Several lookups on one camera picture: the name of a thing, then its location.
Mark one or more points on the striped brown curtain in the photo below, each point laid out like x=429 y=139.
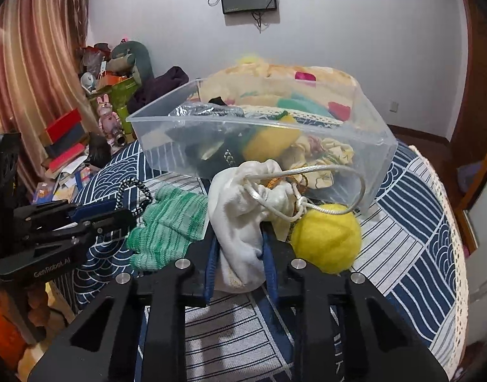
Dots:
x=32 y=67

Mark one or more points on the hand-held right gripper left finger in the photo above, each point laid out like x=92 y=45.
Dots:
x=210 y=264

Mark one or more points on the yellow sponge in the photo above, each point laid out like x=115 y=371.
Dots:
x=269 y=139

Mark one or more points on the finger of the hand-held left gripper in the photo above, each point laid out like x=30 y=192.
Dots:
x=94 y=209
x=108 y=225

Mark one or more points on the yellow printed plush blanket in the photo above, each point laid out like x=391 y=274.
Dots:
x=267 y=77

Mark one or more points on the purple bag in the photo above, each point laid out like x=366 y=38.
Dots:
x=469 y=179

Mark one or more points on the wall outlet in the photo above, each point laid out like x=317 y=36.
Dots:
x=393 y=106

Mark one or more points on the blue wave pattern tablecloth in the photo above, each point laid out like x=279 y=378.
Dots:
x=406 y=254

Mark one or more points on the wooden door frame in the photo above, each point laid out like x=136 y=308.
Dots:
x=480 y=87

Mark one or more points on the clear plastic bin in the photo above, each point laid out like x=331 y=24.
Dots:
x=355 y=155

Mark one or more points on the green knit glove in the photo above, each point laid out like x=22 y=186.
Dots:
x=168 y=227

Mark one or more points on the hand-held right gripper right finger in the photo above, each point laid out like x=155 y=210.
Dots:
x=269 y=264

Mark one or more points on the pink rabbit figure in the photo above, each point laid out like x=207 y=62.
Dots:
x=107 y=115

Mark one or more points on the stack of books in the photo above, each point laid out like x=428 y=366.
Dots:
x=64 y=139

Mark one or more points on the dark purple cloth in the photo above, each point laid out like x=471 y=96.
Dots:
x=164 y=83

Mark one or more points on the yellow felt ball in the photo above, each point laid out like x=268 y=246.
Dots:
x=327 y=238

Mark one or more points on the green plush dinosaur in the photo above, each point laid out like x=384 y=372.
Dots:
x=138 y=57

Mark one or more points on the green box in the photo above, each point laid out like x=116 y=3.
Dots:
x=122 y=99

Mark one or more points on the floral cream cloth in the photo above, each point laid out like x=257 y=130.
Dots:
x=327 y=155

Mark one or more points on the black fabric item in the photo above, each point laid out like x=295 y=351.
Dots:
x=203 y=147

